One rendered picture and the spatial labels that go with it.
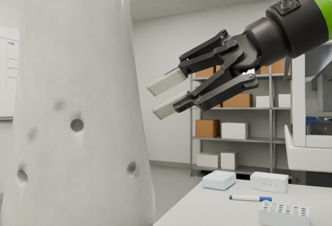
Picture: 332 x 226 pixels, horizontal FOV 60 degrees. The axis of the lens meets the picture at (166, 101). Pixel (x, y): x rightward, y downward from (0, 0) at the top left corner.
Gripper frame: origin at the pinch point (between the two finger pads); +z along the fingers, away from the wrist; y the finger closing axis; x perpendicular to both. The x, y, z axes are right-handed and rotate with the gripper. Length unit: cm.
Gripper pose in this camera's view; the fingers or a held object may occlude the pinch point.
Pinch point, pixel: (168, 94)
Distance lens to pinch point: 50.9
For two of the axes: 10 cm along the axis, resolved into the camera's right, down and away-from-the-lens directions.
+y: 2.0, 7.1, -6.7
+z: -8.6, 4.6, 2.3
